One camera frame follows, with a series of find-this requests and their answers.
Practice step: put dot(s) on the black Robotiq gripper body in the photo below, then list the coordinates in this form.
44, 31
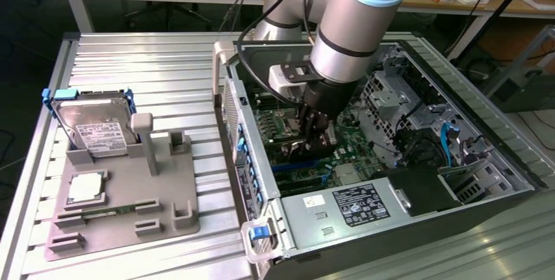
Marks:
329, 98

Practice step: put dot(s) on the green Nvidia graphics card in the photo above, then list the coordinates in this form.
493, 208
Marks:
289, 151

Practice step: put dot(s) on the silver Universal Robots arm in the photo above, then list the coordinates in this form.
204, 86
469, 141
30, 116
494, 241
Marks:
354, 17

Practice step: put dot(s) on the CPU socket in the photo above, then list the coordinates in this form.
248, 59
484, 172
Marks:
289, 122

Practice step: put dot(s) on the silver perforated drive cage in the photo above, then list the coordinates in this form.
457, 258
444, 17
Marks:
389, 98

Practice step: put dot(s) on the green Dell motherboard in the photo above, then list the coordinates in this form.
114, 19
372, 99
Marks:
350, 150

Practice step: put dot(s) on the blue expansion slot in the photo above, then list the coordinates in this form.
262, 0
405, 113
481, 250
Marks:
294, 165

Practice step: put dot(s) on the silver chipset heatsink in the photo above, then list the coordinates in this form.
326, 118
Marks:
346, 174

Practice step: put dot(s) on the black expansion slot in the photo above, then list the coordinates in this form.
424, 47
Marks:
302, 187
298, 179

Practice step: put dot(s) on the black plastic fan shroud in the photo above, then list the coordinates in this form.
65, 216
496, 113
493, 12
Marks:
416, 192

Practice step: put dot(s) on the grey power supply unit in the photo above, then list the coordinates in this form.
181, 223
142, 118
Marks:
312, 228

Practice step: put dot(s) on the silver disk bay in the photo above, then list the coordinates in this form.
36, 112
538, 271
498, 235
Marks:
472, 192

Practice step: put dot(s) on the black office chair base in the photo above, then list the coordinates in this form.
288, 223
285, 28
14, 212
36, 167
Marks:
170, 6

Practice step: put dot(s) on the dark grey equipment box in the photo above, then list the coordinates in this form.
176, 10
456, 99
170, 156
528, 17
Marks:
532, 91

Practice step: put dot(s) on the black slanted tripod pole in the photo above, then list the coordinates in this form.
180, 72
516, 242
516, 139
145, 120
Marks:
504, 0

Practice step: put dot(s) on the open black PC case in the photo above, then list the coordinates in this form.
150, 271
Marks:
433, 244

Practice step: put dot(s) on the hard disk in blue caddy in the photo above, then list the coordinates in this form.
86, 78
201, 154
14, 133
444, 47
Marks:
98, 130

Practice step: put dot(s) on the grey parts rack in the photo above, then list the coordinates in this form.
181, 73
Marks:
121, 189

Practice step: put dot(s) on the green RAM stick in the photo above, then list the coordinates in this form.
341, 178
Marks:
112, 211

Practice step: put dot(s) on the silver CPU chip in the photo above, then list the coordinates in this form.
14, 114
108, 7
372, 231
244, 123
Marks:
86, 189

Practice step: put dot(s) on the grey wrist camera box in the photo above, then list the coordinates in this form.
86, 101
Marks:
281, 82

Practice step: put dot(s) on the aluminium profile frame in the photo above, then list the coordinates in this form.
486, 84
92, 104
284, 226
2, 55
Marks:
524, 52

